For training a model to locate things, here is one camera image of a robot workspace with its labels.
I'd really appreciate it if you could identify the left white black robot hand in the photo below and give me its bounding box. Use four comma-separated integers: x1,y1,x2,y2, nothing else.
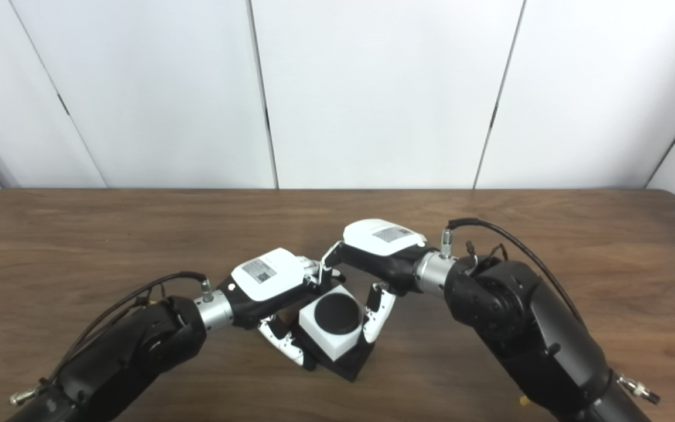
220,247,344,371

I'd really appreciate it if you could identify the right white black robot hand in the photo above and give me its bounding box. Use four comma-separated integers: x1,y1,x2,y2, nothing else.
319,219,438,343

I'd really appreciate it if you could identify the black peg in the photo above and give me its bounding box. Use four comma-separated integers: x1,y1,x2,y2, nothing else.
273,292,376,383

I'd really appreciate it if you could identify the white square piece with hole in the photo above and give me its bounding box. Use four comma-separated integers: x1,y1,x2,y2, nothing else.
298,285,367,361

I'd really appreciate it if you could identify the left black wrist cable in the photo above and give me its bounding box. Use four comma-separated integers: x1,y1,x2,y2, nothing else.
9,271,215,406

